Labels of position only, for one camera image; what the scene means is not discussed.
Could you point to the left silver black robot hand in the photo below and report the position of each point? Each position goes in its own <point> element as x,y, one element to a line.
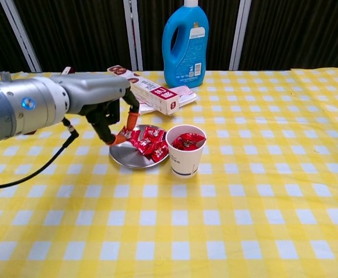
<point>96,89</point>

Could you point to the silver metal plate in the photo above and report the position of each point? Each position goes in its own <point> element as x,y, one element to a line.
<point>128,157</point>

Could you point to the white paper cup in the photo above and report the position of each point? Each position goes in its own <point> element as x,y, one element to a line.
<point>183,165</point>

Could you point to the long dark maroon box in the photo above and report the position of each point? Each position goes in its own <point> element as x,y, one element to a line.
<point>67,70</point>

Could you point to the long white red-label box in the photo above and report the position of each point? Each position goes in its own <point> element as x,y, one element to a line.
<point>157,98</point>

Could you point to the blue detergent pump bottle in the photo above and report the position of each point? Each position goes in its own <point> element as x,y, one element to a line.
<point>186,58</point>

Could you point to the yellow white checkered tablecloth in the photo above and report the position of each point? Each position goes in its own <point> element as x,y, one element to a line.
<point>244,202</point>

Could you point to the white partition post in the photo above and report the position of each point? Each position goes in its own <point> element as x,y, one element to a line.
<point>132,34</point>
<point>240,34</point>
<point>21,34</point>

